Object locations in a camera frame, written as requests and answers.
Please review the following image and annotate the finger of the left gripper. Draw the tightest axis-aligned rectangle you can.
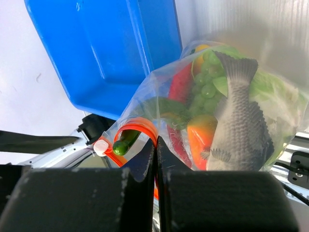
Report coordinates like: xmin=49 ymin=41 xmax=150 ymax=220
xmin=0 ymin=130 xmax=80 ymax=154

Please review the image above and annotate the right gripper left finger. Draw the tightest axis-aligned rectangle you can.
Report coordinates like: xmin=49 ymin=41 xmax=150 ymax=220
xmin=0 ymin=141 xmax=155 ymax=232

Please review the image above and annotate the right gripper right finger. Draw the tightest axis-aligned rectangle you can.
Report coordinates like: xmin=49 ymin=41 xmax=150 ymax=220
xmin=156 ymin=138 xmax=299 ymax=232

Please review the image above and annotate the grey toy fish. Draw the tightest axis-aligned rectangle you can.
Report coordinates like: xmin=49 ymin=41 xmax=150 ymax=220
xmin=206 ymin=51 xmax=274 ymax=171

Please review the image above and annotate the small green chili pepper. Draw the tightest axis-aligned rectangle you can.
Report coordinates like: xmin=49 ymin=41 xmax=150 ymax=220
xmin=112 ymin=130 xmax=141 ymax=156

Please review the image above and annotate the clear zip top bag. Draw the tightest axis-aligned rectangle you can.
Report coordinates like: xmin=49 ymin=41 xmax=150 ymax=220
xmin=93 ymin=40 xmax=309 ymax=201

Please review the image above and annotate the green grape bunch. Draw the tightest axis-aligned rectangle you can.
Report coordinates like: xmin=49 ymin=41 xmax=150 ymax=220
xmin=189 ymin=49 xmax=225 ymax=117

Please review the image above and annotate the red chili pepper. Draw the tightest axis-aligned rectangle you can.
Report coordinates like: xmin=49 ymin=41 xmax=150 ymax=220
xmin=167 ymin=63 xmax=192 ymax=168

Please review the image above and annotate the white cauliflower with leaves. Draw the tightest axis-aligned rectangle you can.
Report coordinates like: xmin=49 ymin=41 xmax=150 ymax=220
xmin=214 ymin=50 xmax=308 ymax=169

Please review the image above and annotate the yellow orange mango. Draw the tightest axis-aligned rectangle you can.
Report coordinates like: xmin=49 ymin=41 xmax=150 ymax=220
xmin=191 ymin=44 xmax=210 ymax=76

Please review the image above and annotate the red orange mango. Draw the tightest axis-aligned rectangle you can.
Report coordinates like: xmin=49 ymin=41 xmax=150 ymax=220
xmin=187 ymin=114 xmax=217 ymax=170

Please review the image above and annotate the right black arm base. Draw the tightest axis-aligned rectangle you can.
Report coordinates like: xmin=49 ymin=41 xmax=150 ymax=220
xmin=288 ymin=151 xmax=309 ymax=189

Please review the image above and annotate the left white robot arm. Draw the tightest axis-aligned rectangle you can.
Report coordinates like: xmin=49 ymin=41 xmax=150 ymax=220
xmin=0 ymin=114 xmax=115 ymax=168

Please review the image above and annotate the blue plastic bin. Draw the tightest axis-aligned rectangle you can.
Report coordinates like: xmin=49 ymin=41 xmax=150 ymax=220
xmin=25 ymin=0 xmax=182 ymax=119

